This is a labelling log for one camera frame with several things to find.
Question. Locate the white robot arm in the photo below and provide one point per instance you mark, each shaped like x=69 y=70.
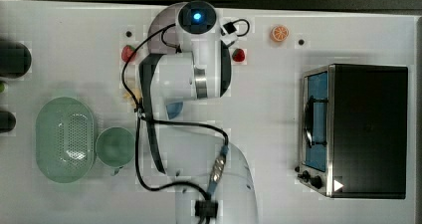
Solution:
x=188 y=60

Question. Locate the blue bowl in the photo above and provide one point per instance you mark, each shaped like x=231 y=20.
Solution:
x=174 y=110

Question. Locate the yellow peeled banana toy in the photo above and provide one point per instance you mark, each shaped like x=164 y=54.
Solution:
x=132 y=91

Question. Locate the orange slice toy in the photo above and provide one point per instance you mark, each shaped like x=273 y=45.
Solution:
x=279 y=33

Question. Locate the red strawberry toy with leaves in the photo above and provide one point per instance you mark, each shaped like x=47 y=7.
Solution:
x=128 y=54

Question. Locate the green cup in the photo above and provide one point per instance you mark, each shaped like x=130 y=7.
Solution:
x=115 y=148

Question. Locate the black toaster oven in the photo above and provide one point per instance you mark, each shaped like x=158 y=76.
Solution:
x=354 y=131

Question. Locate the green perforated colander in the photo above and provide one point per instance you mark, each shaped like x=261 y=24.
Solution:
x=65 y=140

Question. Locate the large black cylinder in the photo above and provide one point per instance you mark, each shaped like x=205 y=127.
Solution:
x=15 y=59

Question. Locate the small black cylinder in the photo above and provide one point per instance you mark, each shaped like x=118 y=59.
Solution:
x=7 y=121

